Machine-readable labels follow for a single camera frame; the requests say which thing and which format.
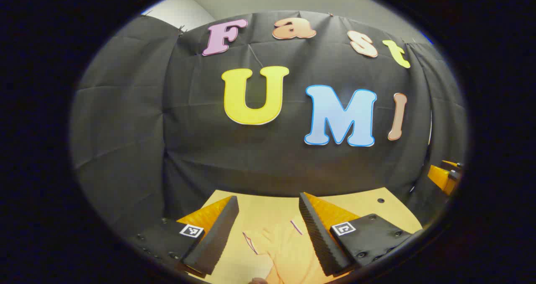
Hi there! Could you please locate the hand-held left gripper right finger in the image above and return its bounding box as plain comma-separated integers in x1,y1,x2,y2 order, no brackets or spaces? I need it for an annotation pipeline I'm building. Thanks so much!
298,192,424,277

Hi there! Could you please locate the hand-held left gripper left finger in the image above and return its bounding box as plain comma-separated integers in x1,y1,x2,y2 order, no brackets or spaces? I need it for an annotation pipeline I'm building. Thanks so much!
126,195,240,278

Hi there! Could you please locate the orange T-shirt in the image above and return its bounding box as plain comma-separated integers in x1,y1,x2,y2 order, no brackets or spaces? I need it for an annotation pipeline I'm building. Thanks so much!
242,215,327,284

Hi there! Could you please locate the black backdrop cloth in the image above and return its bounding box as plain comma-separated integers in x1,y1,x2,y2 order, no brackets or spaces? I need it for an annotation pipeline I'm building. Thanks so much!
69,10,469,243

